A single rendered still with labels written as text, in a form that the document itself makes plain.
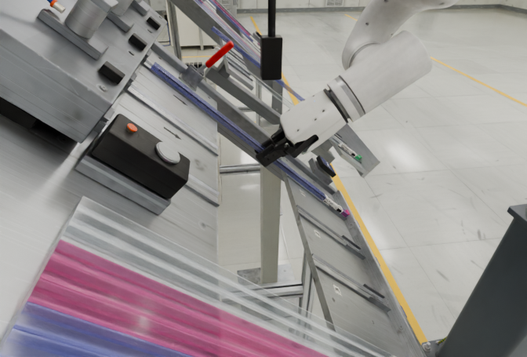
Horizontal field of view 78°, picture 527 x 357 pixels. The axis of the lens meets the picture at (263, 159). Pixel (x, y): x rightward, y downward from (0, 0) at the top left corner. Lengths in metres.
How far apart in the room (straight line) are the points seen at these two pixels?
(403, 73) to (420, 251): 1.32
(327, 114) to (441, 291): 1.25
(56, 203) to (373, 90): 0.47
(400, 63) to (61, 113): 0.47
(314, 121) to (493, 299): 0.78
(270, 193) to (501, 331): 0.73
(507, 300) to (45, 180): 1.06
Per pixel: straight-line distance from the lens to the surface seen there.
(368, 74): 0.57
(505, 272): 1.09
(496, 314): 1.17
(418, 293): 1.64
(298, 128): 0.56
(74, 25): 0.32
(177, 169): 0.29
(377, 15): 0.65
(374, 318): 0.57
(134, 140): 0.28
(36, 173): 0.28
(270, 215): 1.13
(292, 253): 1.64
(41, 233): 0.25
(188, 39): 5.06
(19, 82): 0.30
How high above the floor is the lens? 1.23
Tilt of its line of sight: 33 degrees down
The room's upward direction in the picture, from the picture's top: straight up
